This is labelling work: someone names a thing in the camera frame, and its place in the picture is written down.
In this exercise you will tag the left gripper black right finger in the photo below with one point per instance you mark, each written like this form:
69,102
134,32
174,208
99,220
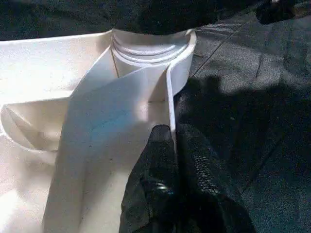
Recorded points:
209,194

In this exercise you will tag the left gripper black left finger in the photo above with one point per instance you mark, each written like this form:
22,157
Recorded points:
153,189

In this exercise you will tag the black work mat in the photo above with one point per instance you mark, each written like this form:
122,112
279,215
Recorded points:
255,109

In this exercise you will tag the white plastic table top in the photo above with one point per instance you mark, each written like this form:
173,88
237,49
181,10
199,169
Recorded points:
73,121

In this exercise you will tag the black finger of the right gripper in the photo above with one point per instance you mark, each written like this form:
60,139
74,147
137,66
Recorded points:
274,12

